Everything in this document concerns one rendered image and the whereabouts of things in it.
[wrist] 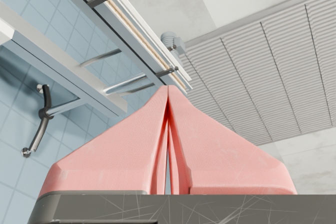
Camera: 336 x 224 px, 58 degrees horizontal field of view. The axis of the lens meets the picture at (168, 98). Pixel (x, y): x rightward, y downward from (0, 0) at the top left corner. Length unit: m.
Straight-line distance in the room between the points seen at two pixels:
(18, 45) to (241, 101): 3.40
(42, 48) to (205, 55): 2.52
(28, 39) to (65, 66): 0.21
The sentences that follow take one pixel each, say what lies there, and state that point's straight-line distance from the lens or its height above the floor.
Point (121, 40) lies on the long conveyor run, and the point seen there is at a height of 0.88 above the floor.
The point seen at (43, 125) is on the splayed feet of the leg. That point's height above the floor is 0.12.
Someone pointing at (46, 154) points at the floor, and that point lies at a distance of 2.01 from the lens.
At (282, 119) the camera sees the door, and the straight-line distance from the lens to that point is 4.82.
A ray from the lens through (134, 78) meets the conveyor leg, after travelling 1.54.
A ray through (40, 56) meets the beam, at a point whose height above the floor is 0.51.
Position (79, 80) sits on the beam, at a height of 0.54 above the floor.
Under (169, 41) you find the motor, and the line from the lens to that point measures 1.73.
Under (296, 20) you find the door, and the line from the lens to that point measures 3.57.
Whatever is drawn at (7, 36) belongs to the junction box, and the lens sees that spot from 1.32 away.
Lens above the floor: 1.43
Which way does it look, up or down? 22 degrees down
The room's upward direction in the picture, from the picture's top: 71 degrees clockwise
